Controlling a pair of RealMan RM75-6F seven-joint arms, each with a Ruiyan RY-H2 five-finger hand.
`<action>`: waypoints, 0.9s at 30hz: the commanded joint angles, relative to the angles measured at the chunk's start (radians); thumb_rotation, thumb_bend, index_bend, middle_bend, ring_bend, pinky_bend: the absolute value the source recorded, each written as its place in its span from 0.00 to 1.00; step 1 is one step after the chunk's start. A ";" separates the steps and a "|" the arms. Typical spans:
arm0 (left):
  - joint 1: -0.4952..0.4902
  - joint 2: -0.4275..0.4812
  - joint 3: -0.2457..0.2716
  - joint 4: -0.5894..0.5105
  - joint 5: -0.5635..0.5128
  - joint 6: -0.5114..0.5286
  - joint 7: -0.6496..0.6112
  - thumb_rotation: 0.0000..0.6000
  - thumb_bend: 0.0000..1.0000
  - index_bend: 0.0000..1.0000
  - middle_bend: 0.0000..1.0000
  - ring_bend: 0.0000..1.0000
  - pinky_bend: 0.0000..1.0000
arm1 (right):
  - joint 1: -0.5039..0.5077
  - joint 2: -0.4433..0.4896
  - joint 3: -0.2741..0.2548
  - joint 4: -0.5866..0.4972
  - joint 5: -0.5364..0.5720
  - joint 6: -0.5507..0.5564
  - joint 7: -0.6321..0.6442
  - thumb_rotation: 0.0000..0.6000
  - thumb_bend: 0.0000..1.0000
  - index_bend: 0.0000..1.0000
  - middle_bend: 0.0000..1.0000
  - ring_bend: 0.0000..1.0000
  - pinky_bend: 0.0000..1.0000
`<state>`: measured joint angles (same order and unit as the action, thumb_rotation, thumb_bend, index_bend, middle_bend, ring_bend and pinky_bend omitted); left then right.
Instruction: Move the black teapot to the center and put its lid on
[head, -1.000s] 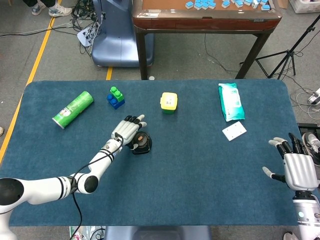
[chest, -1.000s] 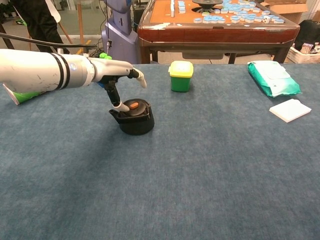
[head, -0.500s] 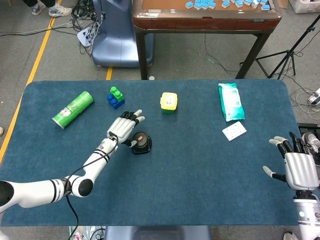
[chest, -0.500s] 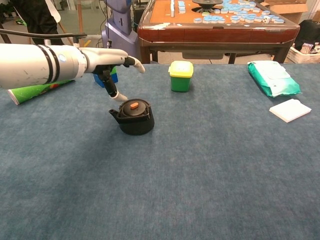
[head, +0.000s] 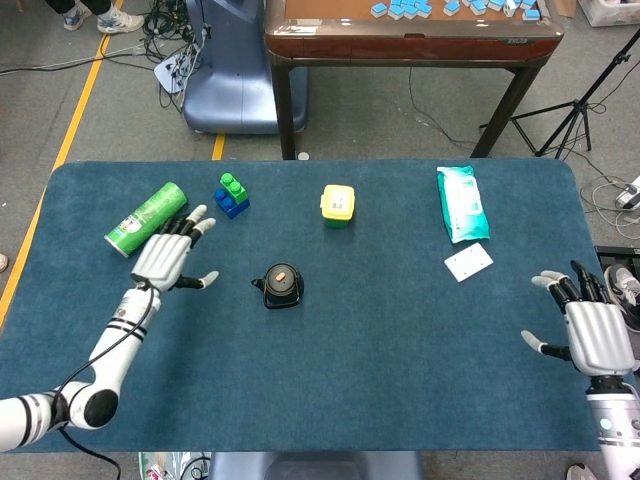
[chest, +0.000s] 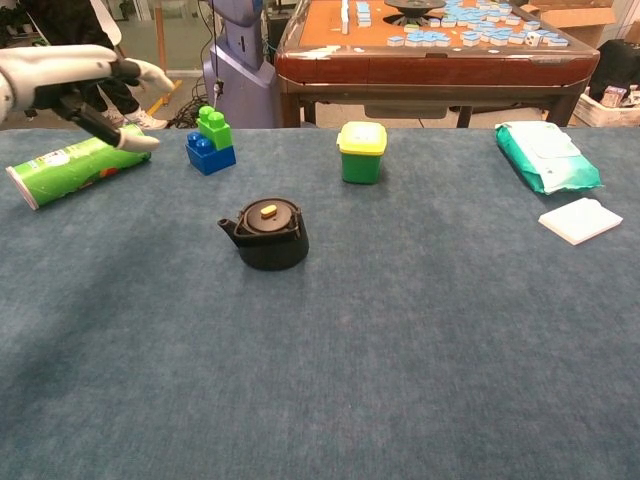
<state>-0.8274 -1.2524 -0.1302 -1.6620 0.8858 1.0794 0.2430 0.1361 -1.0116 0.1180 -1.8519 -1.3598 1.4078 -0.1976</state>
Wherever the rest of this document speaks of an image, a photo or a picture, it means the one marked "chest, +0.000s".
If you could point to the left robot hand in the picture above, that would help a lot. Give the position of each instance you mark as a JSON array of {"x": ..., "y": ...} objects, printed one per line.
[{"x": 50, "y": 70}]

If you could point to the black teapot lid wooden knob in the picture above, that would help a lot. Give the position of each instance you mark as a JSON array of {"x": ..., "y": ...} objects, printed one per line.
[{"x": 281, "y": 223}]

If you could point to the black cast iron teapot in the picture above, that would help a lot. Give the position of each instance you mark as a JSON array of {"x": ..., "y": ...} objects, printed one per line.
[{"x": 275, "y": 255}]

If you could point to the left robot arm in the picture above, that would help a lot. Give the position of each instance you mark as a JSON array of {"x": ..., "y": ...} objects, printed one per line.
[{"x": 4, "y": 100}]

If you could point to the green container yellow lid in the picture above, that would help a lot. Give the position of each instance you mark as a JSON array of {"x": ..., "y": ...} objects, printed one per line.
[{"x": 361, "y": 166}]

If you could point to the person in black trousers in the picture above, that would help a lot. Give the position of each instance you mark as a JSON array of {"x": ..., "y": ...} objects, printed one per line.
[{"x": 65, "y": 25}]

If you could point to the green chips can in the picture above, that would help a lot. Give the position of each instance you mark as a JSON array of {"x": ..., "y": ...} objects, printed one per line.
[{"x": 65, "y": 170}]

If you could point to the wooden pole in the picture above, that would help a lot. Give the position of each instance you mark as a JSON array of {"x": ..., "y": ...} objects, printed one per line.
[{"x": 161, "y": 35}]

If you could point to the green toy brick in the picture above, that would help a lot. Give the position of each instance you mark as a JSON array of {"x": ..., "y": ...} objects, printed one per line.
[{"x": 220, "y": 132}]

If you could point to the blue toy brick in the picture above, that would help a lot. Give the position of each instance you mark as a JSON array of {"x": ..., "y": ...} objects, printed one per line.
[{"x": 214, "y": 161}]

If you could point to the standing row mahjong tiles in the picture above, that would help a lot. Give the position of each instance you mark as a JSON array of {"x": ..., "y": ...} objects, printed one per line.
[{"x": 345, "y": 17}]

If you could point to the black mahjong table hub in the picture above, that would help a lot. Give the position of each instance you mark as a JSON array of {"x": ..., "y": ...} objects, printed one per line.
[{"x": 412, "y": 6}]

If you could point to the brown mahjong table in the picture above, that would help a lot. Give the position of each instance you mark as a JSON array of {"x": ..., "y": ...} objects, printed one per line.
[{"x": 425, "y": 70}]

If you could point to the white dice-faced tile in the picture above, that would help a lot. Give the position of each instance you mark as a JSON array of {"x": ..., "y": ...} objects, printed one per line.
[{"x": 533, "y": 39}]

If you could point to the teal wet wipes pack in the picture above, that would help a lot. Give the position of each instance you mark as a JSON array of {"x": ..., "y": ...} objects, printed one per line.
[{"x": 545, "y": 160}]

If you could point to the cardboard box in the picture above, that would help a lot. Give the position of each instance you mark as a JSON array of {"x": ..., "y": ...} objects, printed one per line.
[{"x": 590, "y": 25}]

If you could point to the white flat plastic plate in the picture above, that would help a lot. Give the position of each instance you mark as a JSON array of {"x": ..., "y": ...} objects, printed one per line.
[{"x": 580, "y": 222}]

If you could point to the white crate with items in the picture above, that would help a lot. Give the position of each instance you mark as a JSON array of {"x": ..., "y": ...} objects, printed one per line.
[{"x": 600, "y": 116}]

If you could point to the black bag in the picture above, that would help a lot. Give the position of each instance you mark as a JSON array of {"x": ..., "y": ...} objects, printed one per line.
[{"x": 620, "y": 65}]

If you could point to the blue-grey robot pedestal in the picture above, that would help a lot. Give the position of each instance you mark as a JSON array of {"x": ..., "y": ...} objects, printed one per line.
[{"x": 245, "y": 75}]

